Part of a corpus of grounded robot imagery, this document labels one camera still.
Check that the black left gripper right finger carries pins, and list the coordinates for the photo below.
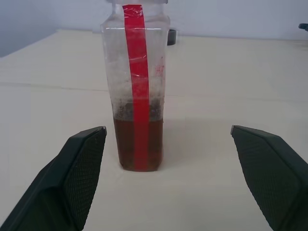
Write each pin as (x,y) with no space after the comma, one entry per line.
(274,173)

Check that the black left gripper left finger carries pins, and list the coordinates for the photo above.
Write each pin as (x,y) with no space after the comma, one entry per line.
(55,183)

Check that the clear bottle with red tape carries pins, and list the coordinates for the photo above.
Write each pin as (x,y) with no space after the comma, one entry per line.
(125,144)

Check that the dark blue scissors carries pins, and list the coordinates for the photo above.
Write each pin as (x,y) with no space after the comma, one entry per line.
(303,26)

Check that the black round tape roll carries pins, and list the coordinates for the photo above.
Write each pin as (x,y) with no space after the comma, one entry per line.
(172,37)

